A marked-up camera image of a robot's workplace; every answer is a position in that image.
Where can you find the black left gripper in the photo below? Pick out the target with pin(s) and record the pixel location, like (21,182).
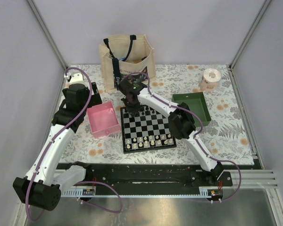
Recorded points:
(95,98)

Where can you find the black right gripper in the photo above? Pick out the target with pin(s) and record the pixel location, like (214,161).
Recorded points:
(132,112)

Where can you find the green plastic tray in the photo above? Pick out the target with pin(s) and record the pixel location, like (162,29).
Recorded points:
(196,103)

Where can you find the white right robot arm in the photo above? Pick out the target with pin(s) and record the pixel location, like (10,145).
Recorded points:
(180,121)

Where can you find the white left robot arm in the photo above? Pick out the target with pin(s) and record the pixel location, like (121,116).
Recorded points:
(40,187)

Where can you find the white chess piece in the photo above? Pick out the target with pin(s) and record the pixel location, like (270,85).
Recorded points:
(170,138)
(128,144)

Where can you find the pink plastic box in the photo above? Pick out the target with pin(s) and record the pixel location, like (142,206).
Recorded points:
(103,120)

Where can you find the black white chessboard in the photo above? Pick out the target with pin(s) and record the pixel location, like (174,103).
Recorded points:
(147,133)

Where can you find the beige canvas tote bag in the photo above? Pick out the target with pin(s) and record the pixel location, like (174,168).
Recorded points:
(124,54)

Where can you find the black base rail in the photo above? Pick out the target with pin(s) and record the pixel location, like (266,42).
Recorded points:
(144,179)

